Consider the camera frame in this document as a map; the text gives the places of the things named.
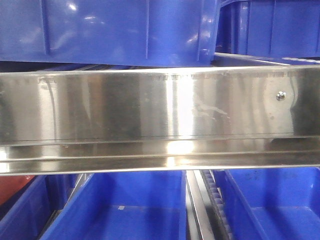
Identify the stainless steel shelf front rail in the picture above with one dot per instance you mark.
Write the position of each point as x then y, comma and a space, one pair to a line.
159, 119

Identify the blue bin lower right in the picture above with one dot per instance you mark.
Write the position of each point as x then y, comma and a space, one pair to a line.
271, 203

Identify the red bin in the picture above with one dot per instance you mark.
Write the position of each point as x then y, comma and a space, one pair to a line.
10, 185

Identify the blue bin upper right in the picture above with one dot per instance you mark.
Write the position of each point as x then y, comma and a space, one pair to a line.
269, 28

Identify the blue bin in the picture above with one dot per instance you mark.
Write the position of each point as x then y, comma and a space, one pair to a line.
27, 212
142, 205
271, 203
269, 28
152, 33

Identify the blue bin lower centre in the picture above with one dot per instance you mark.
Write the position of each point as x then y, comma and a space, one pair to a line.
142, 205

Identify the blue bin lower left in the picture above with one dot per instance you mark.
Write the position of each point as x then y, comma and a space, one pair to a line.
27, 212

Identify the silver rail screw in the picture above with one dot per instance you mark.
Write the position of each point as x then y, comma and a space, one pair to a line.
281, 96

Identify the blue bin upper left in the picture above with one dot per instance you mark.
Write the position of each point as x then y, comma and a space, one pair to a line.
152, 33

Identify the roller track rail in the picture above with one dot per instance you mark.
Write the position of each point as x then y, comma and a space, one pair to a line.
206, 219

